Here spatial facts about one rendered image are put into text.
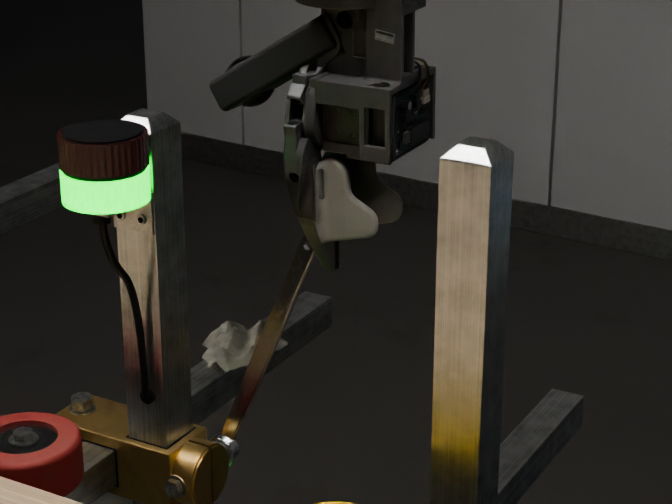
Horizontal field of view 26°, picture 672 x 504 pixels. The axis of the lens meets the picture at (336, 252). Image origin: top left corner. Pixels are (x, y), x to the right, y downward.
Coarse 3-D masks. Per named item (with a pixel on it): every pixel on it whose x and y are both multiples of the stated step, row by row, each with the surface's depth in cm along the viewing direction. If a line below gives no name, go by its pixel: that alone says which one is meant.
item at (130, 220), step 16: (64, 128) 97; (80, 128) 97; (96, 128) 97; (112, 128) 97; (128, 128) 97; (96, 144) 94; (128, 176) 96; (144, 208) 101; (96, 224) 98; (128, 224) 102; (144, 224) 101; (112, 256) 100; (128, 288) 102; (144, 352) 105; (144, 368) 105; (144, 384) 106; (144, 400) 107
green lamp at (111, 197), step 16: (64, 176) 96; (144, 176) 97; (64, 192) 96; (80, 192) 95; (96, 192) 95; (112, 192) 95; (128, 192) 96; (144, 192) 97; (80, 208) 96; (96, 208) 96; (112, 208) 96; (128, 208) 96
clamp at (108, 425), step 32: (64, 416) 112; (96, 416) 112; (128, 448) 108; (160, 448) 108; (192, 448) 108; (224, 448) 110; (128, 480) 110; (160, 480) 108; (192, 480) 107; (224, 480) 110
